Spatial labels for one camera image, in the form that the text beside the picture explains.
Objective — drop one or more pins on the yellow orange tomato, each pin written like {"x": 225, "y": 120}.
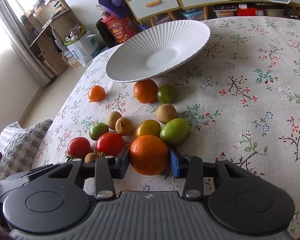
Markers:
{"x": 148, "y": 127}

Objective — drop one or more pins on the wooden bookshelf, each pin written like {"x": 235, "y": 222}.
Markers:
{"x": 47, "y": 18}

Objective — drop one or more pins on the grey checked cushion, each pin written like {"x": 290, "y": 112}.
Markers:
{"x": 19, "y": 146}

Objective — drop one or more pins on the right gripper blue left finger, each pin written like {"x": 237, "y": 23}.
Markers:
{"x": 114, "y": 167}

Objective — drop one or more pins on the large orange mandarin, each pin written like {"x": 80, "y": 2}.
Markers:
{"x": 149, "y": 155}

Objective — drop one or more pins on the blue lid storage box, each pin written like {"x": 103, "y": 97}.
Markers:
{"x": 196, "y": 15}

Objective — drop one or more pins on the green round tomato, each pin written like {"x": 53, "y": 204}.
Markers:
{"x": 97, "y": 130}

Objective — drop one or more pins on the black flat monitor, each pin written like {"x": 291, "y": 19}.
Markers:
{"x": 105, "y": 34}

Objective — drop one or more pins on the red box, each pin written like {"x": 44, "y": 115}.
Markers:
{"x": 249, "y": 12}

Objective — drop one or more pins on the small orange tomato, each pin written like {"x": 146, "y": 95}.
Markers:
{"x": 96, "y": 94}

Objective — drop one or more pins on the small brown longan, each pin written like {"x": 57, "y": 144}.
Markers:
{"x": 90, "y": 157}

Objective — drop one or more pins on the light green tomato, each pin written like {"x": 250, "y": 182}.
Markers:
{"x": 175, "y": 131}

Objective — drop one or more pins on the floral tablecloth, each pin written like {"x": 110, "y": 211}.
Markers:
{"x": 240, "y": 98}

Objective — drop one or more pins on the white ribbed plate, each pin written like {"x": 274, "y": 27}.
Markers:
{"x": 157, "y": 50}

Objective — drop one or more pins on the red tomato large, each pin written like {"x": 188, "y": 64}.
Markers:
{"x": 110, "y": 144}

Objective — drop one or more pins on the dark green tomato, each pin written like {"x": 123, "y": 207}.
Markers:
{"x": 166, "y": 94}

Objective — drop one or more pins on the purple plush toy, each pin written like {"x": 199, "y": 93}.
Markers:
{"x": 117, "y": 7}

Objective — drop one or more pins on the red snack bucket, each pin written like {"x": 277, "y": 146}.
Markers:
{"x": 122, "y": 29}

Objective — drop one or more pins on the grey curtain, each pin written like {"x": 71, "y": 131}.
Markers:
{"x": 20, "y": 39}

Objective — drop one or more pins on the white paper bag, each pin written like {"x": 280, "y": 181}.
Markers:
{"x": 84, "y": 48}

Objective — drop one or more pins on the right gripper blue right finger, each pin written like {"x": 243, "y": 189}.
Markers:
{"x": 180, "y": 165}

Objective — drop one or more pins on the clear storage box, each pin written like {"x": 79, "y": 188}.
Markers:
{"x": 224, "y": 10}

